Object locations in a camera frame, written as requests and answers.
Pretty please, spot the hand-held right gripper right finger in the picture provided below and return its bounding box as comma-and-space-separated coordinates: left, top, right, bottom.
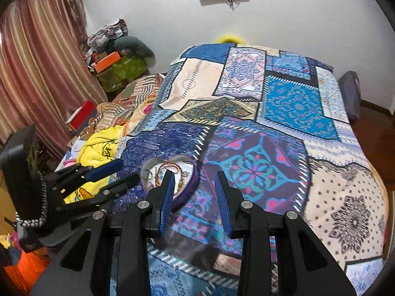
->
214, 170, 365, 296

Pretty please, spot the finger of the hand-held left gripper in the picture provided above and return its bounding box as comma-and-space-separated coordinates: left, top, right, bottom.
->
49, 159, 124, 188
62, 173, 140, 213

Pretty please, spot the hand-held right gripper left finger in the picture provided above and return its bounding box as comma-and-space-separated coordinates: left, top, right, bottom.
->
31, 169, 176, 296

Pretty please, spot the heart-shaped purple tin box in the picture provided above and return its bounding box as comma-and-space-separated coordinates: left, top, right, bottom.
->
140, 156, 201, 213

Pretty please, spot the gold chain bracelet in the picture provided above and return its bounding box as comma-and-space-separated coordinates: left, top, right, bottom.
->
175, 166, 194, 192

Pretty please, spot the yellow blanket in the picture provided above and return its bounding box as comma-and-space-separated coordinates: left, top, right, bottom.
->
66, 126, 124, 204

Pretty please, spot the cartoon print cloth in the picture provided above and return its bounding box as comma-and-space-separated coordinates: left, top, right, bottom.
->
63, 140, 84, 167

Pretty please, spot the red white box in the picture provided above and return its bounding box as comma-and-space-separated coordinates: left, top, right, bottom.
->
66, 100, 98, 130

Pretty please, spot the striped orange quilt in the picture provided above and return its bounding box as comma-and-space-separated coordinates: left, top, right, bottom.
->
96, 74, 167, 136

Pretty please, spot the blue patchwork blanket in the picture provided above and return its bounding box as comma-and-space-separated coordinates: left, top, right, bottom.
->
111, 44, 390, 296

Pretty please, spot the striped brown curtain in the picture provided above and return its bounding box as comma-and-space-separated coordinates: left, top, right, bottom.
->
0, 0, 108, 161

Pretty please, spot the green patterned box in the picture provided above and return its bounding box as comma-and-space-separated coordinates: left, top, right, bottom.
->
99, 56, 147, 92

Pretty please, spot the orange box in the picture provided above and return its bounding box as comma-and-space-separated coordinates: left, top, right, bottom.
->
93, 52, 121, 73

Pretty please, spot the orange cloth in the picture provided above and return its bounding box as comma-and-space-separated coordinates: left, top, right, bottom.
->
11, 249, 51, 292

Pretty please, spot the pile of clothes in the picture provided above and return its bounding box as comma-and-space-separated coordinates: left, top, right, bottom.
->
87, 19, 129, 54

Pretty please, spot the yellow fuzzy object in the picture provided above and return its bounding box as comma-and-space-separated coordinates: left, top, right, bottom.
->
215, 33, 245, 44

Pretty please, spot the grey cushion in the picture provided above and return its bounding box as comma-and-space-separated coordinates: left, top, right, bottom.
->
338, 71, 362, 121

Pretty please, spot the black white braided cord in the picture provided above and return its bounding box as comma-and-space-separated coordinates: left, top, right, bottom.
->
15, 171, 47, 226

